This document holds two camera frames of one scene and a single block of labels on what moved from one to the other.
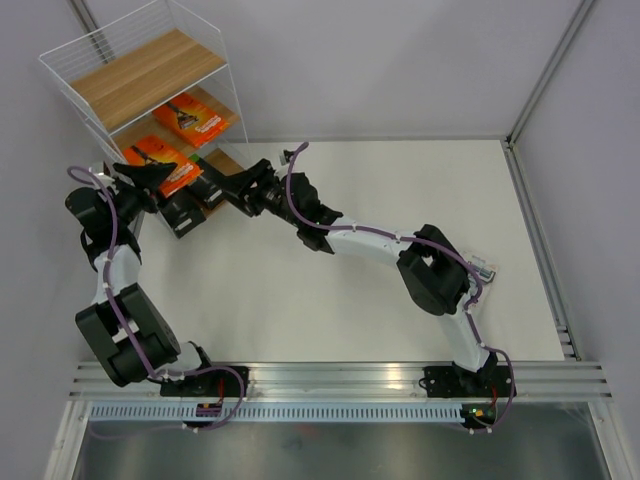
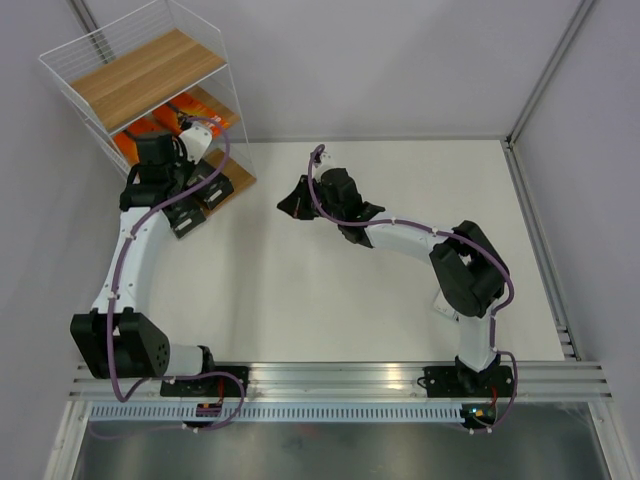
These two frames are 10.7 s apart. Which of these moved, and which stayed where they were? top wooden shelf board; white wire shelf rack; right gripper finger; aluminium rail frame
Moved: right gripper finger
Stayed: aluminium rail frame; top wooden shelf board; white wire shelf rack
